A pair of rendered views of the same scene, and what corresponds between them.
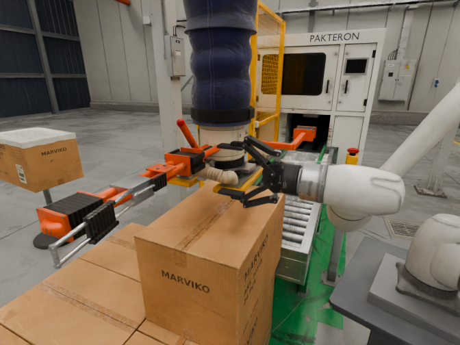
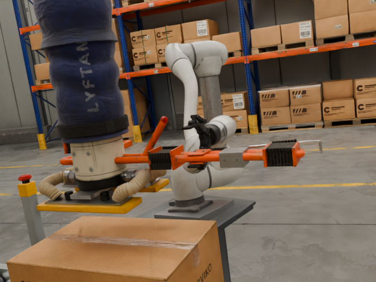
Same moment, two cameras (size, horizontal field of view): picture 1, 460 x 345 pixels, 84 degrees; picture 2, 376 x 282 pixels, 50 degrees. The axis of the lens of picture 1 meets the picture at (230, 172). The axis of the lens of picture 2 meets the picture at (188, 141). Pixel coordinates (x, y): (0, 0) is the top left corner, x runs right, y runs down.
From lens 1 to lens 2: 1.48 m
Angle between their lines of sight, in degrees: 86
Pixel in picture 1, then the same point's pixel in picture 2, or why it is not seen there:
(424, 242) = (187, 174)
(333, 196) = (229, 131)
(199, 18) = (104, 31)
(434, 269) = (199, 184)
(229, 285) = (216, 243)
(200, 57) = (106, 67)
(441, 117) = (195, 92)
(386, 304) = (206, 217)
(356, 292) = not seen: hidden behind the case
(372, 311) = not seen: hidden behind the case
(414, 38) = not seen: outside the picture
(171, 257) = (192, 263)
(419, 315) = (215, 208)
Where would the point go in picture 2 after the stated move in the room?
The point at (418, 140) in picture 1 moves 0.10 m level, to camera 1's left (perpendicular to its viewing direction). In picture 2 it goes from (194, 106) to (195, 108)
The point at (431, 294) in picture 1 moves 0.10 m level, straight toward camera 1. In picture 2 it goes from (202, 201) to (217, 203)
